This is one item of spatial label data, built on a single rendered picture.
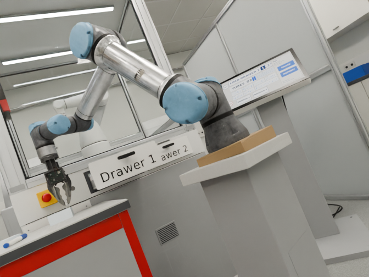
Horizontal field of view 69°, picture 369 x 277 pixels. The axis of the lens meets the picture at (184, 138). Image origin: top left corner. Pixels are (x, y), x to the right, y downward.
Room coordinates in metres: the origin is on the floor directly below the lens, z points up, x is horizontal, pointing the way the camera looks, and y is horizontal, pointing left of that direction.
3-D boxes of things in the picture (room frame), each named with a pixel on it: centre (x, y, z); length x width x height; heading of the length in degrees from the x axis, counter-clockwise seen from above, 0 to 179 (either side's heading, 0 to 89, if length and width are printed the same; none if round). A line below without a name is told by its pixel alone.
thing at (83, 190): (1.85, 0.58, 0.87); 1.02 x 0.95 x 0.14; 116
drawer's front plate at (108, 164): (1.11, 0.26, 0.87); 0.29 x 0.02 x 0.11; 116
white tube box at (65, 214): (1.09, 0.57, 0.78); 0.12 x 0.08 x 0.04; 23
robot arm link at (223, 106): (0.90, -0.12, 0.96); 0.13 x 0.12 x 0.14; 151
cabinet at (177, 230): (1.85, 0.57, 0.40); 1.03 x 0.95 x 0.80; 116
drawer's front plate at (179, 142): (1.54, 0.12, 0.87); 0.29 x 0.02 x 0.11; 116
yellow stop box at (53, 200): (1.24, 0.69, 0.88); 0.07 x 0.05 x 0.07; 116
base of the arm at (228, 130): (0.91, -0.13, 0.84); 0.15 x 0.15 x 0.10
